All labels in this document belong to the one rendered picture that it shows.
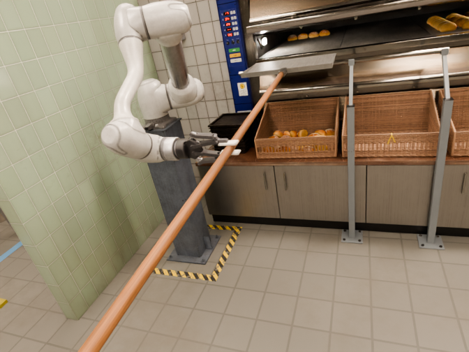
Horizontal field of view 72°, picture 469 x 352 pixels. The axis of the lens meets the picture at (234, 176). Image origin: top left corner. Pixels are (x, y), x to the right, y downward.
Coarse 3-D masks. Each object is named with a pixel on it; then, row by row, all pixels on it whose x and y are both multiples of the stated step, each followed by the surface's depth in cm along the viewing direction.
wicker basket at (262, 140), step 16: (272, 112) 260; (288, 112) 256; (304, 112) 252; (336, 112) 226; (272, 128) 263; (288, 128) 259; (304, 128) 254; (320, 128) 251; (336, 128) 214; (256, 144) 228; (272, 144) 225; (288, 144) 221; (304, 144) 217; (320, 144) 214; (336, 144) 215
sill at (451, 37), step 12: (432, 36) 209; (444, 36) 205; (456, 36) 203; (468, 36) 201; (348, 48) 225; (360, 48) 223; (372, 48) 221; (384, 48) 218; (264, 60) 248; (276, 60) 245
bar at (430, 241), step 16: (448, 48) 176; (336, 64) 198; (352, 64) 194; (352, 80) 192; (448, 80) 173; (352, 96) 191; (448, 96) 170; (352, 112) 187; (448, 112) 171; (352, 128) 191; (448, 128) 174; (352, 144) 196; (352, 160) 200; (352, 176) 206; (352, 192) 211; (432, 192) 197; (352, 208) 217; (432, 208) 199; (352, 224) 223; (432, 224) 204; (352, 240) 225; (432, 240) 209
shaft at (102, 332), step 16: (256, 112) 138; (240, 128) 124; (224, 160) 106; (208, 176) 97; (192, 208) 86; (176, 224) 79; (160, 240) 75; (160, 256) 72; (144, 272) 67; (128, 288) 64; (112, 304) 61; (128, 304) 62; (112, 320) 59; (96, 336) 56
